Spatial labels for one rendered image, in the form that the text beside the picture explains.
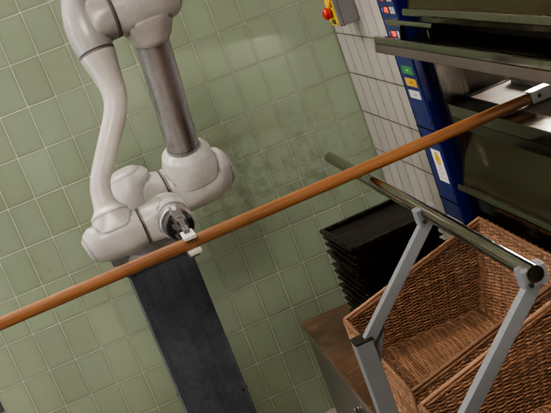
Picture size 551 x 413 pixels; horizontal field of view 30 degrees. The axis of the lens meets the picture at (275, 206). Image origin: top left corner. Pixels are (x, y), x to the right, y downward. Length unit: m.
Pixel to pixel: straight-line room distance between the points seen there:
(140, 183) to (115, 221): 0.41
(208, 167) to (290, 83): 0.73
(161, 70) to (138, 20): 0.18
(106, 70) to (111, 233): 0.43
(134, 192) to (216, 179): 0.25
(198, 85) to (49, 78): 0.51
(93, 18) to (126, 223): 0.55
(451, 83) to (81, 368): 1.74
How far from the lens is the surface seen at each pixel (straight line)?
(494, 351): 1.76
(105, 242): 2.68
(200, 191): 3.11
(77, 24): 2.79
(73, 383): 3.85
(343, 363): 3.01
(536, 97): 2.63
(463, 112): 2.82
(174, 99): 2.96
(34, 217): 3.67
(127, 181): 3.07
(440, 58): 2.39
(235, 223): 2.42
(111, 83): 2.76
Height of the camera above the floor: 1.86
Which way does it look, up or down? 16 degrees down
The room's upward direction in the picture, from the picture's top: 20 degrees counter-clockwise
